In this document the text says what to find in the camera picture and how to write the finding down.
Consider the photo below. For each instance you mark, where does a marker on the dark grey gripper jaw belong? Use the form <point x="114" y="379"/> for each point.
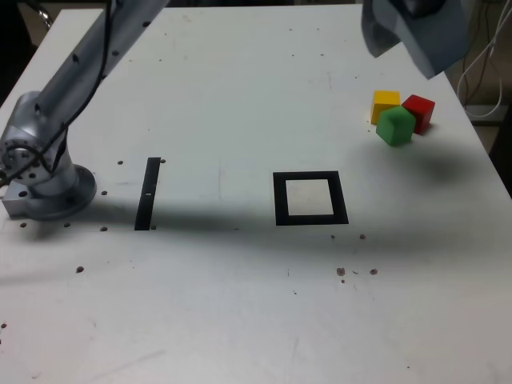
<point x="380" y="28"/>

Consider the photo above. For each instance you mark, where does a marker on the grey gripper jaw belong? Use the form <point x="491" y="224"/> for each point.
<point x="440" y="44"/>

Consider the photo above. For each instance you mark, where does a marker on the red cube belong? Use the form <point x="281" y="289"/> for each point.
<point x="420" y="106"/>

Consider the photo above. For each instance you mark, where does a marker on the yellow cube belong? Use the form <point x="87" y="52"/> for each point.
<point x="386" y="98"/>

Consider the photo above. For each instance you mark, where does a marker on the green cube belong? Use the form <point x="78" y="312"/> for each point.
<point x="394" y="128"/>

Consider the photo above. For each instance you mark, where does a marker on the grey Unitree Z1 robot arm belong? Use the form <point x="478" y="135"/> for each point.
<point x="80" y="68"/>

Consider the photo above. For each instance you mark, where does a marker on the black tape square outline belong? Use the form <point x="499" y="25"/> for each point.
<point x="281" y="200"/>

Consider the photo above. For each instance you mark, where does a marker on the grey flat box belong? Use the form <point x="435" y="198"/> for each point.
<point x="486" y="109"/>

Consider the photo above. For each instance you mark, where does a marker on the black tape strip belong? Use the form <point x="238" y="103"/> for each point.
<point x="146" y="208"/>

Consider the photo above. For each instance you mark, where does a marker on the chrome metal tube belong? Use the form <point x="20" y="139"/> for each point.
<point x="45" y="16"/>

